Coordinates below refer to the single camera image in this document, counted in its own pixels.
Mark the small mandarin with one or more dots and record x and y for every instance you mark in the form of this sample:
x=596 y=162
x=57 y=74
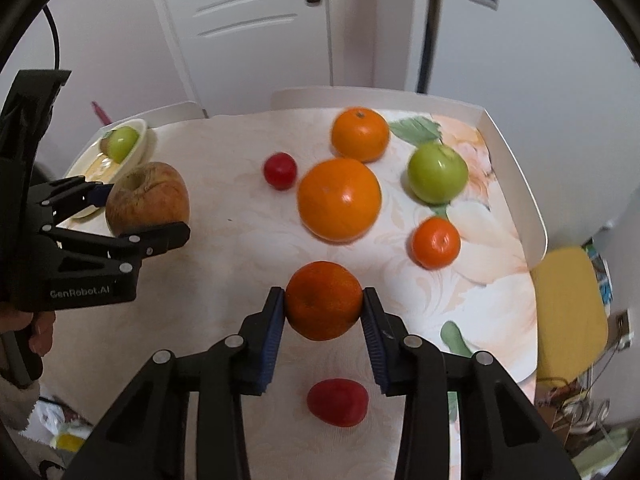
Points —
x=436 y=242

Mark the small green apple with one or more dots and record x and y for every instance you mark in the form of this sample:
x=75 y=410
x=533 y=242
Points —
x=121 y=142

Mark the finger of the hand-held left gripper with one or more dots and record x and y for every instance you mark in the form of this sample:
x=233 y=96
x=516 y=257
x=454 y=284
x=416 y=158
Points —
x=165 y=239
x=102 y=193

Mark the colourful box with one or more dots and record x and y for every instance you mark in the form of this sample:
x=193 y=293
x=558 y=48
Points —
x=600 y=275

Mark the dark orange mandarin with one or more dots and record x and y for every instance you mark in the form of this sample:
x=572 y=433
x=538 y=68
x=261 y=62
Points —
x=322 y=300

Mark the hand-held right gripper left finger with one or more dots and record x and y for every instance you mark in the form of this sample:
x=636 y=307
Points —
x=270 y=340

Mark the white power strip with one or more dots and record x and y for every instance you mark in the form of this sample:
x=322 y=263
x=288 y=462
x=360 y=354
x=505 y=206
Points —
x=623 y=330

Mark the small red cherry tomato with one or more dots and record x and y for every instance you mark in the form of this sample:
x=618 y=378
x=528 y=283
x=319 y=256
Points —
x=280 y=171

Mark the white plastic bag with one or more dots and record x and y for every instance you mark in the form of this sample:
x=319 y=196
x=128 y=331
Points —
x=62 y=430

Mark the yellow chair seat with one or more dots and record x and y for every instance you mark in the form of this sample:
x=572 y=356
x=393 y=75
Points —
x=570 y=310

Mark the floral tablecloth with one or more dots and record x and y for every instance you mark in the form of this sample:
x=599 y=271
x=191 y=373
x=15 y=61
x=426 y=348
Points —
x=225 y=260

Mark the wrinkled yellow-red apple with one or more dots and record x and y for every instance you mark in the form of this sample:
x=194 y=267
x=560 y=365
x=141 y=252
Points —
x=150 y=200

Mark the person's left hand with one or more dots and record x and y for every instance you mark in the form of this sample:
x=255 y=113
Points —
x=37 y=330

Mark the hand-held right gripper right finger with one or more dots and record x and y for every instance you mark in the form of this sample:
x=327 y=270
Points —
x=375 y=340

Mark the medium orange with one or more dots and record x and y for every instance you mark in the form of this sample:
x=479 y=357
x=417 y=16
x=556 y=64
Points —
x=360 y=134

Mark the white panelled door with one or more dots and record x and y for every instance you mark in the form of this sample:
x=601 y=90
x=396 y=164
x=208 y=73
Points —
x=240 y=60

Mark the large green apple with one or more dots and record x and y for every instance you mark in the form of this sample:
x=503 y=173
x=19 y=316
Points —
x=437 y=172

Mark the cream ceramic bowl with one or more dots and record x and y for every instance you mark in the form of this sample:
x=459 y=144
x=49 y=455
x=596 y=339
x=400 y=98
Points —
x=140 y=147

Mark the large orange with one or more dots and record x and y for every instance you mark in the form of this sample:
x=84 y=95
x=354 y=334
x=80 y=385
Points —
x=340 y=199

